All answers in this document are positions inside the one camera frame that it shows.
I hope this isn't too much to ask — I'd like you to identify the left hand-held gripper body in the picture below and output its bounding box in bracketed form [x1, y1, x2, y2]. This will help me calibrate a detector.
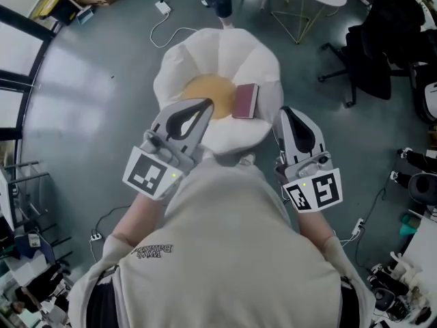
[122, 131, 197, 202]

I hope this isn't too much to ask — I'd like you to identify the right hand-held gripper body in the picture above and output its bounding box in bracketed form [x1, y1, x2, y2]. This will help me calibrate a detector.
[274, 150, 343, 215]

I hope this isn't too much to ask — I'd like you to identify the red book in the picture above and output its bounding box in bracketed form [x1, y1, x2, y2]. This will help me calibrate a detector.
[231, 83, 260, 120]

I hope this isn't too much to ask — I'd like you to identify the person's right forearm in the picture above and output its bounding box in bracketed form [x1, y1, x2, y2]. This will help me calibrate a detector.
[296, 208, 335, 252]

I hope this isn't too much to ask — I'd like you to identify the person's left forearm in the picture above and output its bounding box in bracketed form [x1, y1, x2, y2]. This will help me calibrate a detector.
[111, 191, 170, 244]

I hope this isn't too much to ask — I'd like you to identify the teal object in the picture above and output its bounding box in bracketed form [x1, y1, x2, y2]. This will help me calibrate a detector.
[399, 213, 423, 238]

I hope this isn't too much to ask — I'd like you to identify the person's beige shirt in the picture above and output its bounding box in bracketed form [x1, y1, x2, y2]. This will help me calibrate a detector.
[67, 155, 376, 328]

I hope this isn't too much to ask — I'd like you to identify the black office chair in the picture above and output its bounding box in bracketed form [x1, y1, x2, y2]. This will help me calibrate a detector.
[318, 0, 427, 109]

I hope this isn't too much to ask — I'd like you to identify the white wheeled robot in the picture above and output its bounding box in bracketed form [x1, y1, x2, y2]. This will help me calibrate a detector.
[408, 61, 437, 124]

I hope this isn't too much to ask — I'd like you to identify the white desk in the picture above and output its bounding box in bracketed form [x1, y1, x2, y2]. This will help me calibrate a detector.
[399, 208, 437, 286]

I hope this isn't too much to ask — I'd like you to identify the light blue box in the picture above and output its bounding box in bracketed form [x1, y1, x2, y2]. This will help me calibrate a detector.
[76, 4, 95, 26]

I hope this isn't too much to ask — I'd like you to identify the black framed glass door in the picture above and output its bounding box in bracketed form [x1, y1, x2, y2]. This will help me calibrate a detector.
[0, 3, 57, 139]

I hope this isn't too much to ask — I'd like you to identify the white cable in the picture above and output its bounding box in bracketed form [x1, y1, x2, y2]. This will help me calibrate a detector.
[149, 11, 199, 49]

